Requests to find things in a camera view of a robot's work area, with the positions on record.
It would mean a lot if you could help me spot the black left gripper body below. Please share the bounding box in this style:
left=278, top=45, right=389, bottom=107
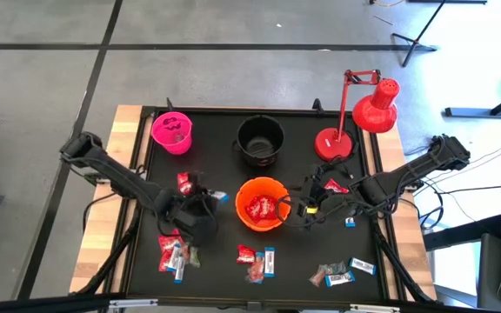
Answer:
left=165, top=195, right=219, bottom=248

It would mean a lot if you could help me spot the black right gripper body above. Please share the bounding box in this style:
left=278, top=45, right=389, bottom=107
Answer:
left=304, top=190, right=364, bottom=223

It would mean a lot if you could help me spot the orange pumpkin face bucket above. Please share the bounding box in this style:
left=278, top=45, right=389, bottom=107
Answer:
left=234, top=176, right=292, bottom=233

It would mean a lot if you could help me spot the clear green gummy pack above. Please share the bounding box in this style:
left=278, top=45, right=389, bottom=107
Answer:
left=188, top=245, right=202, bottom=269

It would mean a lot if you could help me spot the clear dark gummy pack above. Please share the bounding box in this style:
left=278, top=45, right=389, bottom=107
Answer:
left=326, top=262, right=350, bottom=276

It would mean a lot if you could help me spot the black table mat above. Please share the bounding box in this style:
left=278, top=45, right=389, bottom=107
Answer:
left=126, top=107, right=384, bottom=303

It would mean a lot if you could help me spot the pink plastic bucket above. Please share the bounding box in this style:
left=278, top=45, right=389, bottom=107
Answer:
left=150, top=110, right=194, bottom=157

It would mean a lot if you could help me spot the black plastic bucket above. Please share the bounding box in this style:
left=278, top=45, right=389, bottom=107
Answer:
left=231, top=114, right=285, bottom=169

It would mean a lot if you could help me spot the red desk lamp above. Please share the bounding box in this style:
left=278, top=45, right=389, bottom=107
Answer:
left=313, top=68, right=402, bottom=163

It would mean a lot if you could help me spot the black desk leg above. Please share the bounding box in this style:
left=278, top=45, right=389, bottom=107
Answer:
left=444, top=84, right=501, bottom=119

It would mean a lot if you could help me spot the black tripod stand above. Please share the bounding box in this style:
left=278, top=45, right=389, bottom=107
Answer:
left=391, top=0, right=447, bottom=69

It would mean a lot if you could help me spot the black lamp cable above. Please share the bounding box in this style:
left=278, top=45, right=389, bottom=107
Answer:
left=315, top=154, right=360, bottom=180

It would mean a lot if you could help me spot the silver aluminium bracket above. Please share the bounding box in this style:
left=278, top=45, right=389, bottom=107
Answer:
left=108, top=298, right=159, bottom=310
left=349, top=303, right=402, bottom=313

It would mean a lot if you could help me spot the black aluminium frame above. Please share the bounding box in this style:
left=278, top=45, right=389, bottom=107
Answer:
left=0, top=105, right=441, bottom=313

